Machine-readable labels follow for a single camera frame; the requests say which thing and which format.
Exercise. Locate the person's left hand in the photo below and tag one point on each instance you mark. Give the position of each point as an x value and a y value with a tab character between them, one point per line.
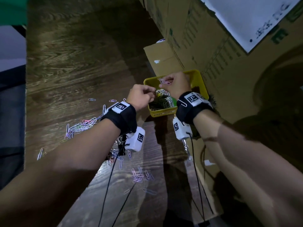
140	98

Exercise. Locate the person's right hand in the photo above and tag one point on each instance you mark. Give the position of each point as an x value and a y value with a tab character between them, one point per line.
178	86

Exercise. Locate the single white paper clip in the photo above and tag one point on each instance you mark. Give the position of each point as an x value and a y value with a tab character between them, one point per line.
182	103

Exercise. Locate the heap of paper clips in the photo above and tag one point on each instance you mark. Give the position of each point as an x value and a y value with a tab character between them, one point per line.
163	101

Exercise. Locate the yellow plastic tray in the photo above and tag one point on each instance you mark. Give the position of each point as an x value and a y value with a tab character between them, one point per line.
163	113

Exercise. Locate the pile of coloured paper clips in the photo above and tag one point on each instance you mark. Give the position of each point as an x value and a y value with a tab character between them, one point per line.
82	124

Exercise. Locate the person's left forearm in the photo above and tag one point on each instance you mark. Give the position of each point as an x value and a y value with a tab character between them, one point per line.
59	167

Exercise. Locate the person's right forearm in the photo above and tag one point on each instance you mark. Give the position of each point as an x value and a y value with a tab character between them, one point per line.
248	163

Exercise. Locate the large printed cardboard box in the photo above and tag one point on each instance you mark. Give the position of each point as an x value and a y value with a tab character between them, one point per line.
189	44

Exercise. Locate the flat cardboard sheet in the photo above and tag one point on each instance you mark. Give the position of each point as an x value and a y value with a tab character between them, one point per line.
163	54

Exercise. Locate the white round lid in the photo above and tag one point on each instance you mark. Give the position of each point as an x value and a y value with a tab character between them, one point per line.
160	41

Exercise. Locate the white paper sheet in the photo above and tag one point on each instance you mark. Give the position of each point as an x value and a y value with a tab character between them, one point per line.
248	18

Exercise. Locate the green cloth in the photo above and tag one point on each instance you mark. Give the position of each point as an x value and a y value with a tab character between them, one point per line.
11	11

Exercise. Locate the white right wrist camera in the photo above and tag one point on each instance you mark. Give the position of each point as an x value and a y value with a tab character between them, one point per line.
181	132

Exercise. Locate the black stand frame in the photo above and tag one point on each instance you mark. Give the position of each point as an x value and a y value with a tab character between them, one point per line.
20	30

